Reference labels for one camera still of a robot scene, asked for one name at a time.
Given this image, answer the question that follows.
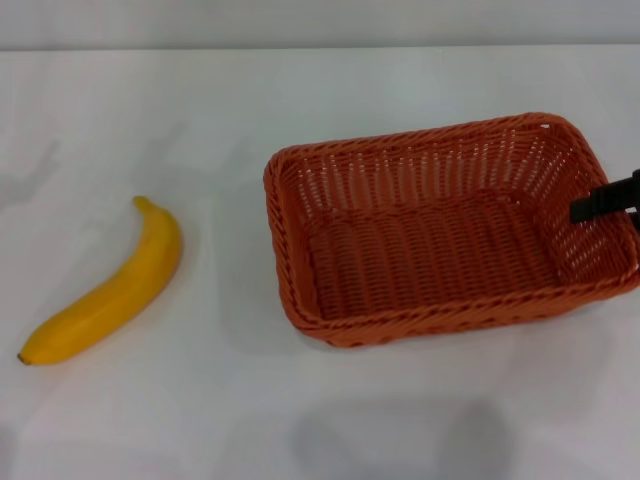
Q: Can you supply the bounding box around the yellow banana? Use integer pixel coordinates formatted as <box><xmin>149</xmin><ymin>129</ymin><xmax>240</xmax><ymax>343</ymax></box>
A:
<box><xmin>17</xmin><ymin>195</ymin><xmax>185</xmax><ymax>367</ymax></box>

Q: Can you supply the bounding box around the orange woven plastic basket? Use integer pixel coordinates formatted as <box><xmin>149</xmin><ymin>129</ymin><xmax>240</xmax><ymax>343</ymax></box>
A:
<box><xmin>263</xmin><ymin>112</ymin><xmax>640</xmax><ymax>350</ymax></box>

